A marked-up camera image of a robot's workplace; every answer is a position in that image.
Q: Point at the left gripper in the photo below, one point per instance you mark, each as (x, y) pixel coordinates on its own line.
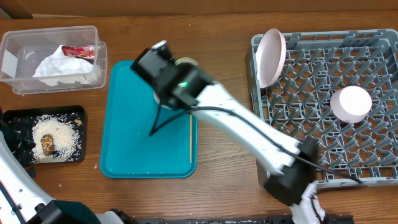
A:
(22, 126)

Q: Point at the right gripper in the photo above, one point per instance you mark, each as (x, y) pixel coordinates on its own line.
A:
(152, 86)

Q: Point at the brown food piece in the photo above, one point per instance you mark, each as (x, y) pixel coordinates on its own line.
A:
(47, 144)

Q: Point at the wooden chopstick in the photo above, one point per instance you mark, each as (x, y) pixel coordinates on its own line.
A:
(190, 138)

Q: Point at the rice food waste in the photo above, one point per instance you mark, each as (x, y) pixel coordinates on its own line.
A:
(66, 138)

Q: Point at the white napkin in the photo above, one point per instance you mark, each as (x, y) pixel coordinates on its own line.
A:
(59, 68)

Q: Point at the large white plate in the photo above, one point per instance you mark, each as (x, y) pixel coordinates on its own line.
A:
(270, 57)

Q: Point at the red snack wrapper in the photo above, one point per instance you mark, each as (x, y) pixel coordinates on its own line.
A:
(85, 52)

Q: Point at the small white plate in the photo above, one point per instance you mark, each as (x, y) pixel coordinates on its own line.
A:
(351, 104)

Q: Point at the white cup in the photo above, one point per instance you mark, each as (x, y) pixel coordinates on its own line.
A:
(186, 60)

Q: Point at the grey bowl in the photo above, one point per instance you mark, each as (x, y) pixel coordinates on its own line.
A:
(158, 99)

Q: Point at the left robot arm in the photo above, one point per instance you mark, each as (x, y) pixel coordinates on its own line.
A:
(24, 201)

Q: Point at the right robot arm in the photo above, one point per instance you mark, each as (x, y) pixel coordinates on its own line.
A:
(289, 164)

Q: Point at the black rectangular tray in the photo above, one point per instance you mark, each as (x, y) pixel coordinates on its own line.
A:
(76, 113)

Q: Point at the teal serving tray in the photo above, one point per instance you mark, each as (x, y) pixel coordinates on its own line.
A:
(128, 150)

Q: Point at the clear plastic bin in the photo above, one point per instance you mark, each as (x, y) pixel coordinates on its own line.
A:
(23, 50)

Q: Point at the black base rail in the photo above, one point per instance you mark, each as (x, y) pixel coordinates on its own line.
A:
(279, 219)

